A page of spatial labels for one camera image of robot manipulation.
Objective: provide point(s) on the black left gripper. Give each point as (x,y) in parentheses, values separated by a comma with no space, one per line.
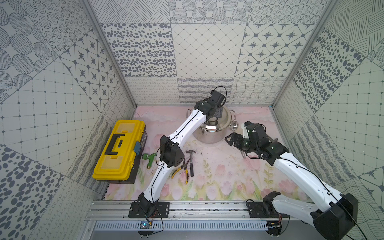
(216,112)

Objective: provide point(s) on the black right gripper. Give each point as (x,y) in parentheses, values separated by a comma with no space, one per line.
(237,144)

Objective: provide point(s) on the steel pot lid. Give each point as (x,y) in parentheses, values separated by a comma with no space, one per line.
(219,122)

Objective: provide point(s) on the steel soup ladle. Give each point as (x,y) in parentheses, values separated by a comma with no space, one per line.
(234,126)

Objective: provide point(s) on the stainless steel pot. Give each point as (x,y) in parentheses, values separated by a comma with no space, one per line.
(213,137)

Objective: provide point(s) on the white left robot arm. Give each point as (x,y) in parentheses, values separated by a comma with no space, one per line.
(171,153)

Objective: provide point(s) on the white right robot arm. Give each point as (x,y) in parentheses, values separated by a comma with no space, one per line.
(332,213)

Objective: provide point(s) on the black claw hammer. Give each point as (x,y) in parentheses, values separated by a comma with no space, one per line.
(191,152)

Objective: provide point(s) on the right controller board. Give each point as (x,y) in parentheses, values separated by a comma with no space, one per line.
(274,228)

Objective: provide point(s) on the controller board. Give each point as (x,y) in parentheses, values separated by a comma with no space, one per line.
(274,228)
(145,229)

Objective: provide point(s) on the yellow plastic toolbox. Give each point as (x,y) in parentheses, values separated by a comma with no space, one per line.
(120,159)

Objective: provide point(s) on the left controller board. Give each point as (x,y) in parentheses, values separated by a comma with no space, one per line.
(145,229)

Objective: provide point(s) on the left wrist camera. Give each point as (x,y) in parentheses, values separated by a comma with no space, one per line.
(217,98)

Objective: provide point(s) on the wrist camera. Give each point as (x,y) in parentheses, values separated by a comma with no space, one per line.
(254,132)
(217,98)

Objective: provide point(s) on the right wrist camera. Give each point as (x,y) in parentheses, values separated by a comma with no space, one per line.
(254,132)

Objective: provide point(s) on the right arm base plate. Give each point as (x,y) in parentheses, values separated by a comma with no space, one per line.
(258,210)

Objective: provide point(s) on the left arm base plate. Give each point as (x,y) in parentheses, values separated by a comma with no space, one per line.
(149,210)

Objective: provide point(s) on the aluminium mounting rail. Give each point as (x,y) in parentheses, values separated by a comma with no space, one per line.
(179,210)

